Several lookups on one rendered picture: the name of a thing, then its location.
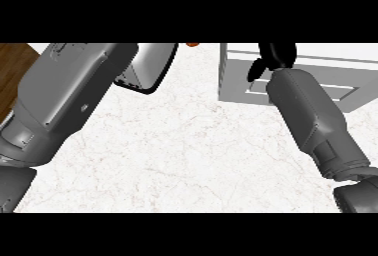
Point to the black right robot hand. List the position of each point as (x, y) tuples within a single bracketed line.
[(276, 56)]

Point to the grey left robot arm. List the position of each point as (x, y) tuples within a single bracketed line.
[(64, 96)]

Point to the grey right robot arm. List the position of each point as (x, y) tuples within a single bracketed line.
[(315, 123)]

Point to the grey drawer cabinet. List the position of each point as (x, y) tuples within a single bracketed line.
[(305, 60)]

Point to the orange can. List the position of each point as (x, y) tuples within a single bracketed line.
[(192, 44)]

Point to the grey drawer front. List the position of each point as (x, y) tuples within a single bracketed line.
[(347, 91)]

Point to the silver black-rimmed appliance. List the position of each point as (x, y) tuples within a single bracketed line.
[(149, 66)]

